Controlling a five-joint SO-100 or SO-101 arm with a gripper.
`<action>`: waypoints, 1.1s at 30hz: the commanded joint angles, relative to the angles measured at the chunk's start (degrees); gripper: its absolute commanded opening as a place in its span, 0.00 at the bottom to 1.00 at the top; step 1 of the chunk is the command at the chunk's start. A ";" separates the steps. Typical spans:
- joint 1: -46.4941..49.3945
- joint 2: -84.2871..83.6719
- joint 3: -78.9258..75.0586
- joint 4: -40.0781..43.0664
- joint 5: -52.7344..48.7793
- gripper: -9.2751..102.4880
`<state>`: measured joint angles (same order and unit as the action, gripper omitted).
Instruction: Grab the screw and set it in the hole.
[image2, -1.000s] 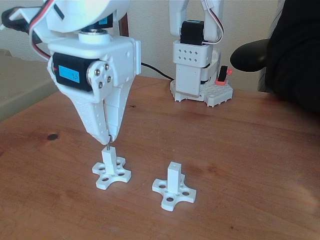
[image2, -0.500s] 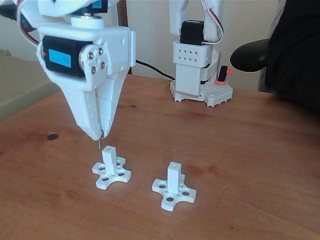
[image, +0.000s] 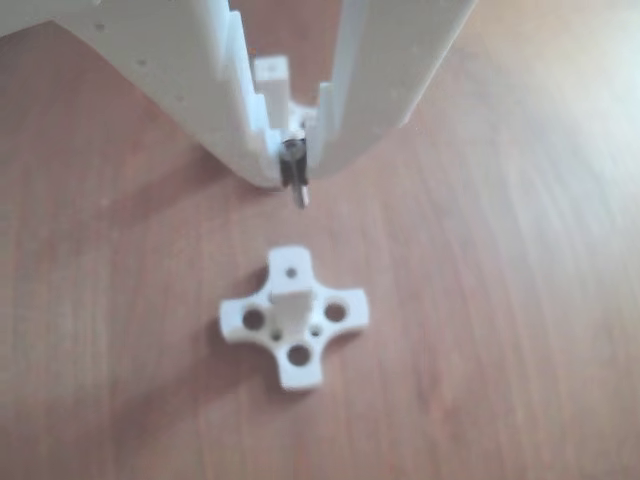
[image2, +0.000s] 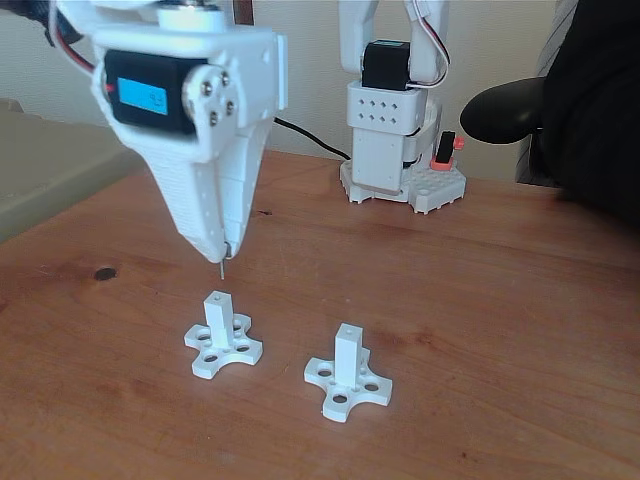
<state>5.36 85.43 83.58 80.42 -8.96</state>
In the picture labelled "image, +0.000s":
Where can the small metal screw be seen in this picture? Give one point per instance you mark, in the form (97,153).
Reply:
(302,197)

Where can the white cross-base post stand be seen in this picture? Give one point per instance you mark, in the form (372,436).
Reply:
(272,80)
(300,375)

